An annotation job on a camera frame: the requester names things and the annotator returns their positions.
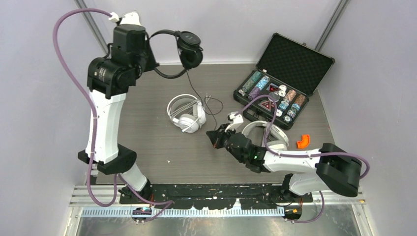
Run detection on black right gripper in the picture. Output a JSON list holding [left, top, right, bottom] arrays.
[[208, 123, 245, 163]]

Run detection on white headphone cable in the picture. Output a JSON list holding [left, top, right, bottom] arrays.
[[169, 93, 212, 119]]

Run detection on small white headphones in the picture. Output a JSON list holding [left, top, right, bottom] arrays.
[[166, 94, 207, 133]]

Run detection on black headphone cable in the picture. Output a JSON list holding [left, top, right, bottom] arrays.
[[185, 70, 225, 131]]

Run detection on grey headphone cable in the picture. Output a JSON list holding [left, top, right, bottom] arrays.
[[262, 121, 276, 144]]

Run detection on large white grey headphones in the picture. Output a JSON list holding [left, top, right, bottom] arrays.
[[241, 120, 290, 151]]

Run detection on black headphones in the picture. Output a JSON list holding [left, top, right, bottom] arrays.
[[149, 29, 204, 79]]

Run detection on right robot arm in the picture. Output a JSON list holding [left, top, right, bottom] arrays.
[[206, 121, 362, 202]]

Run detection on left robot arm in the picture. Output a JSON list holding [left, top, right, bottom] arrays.
[[78, 24, 151, 204]]

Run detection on orange curved plastic piece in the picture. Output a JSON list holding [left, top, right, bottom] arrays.
[[296, 134, 310, 149]]

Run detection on black poker chip case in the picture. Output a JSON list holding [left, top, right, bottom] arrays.
[[233, 33, 335, 130]]

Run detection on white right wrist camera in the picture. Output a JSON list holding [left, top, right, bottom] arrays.
[[225, 112, 244, 131]]

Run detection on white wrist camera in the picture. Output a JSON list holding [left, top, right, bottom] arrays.
[[225, 112, 244, 131], [108, 11, 142, 26]]

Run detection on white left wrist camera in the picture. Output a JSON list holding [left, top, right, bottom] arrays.
[[108, 11, 142, 26]]

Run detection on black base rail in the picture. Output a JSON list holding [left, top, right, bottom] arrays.
[[119, 182, 313, 211]]

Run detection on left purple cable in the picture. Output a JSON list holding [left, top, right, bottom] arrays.
[[53, 8, 119, 208]]

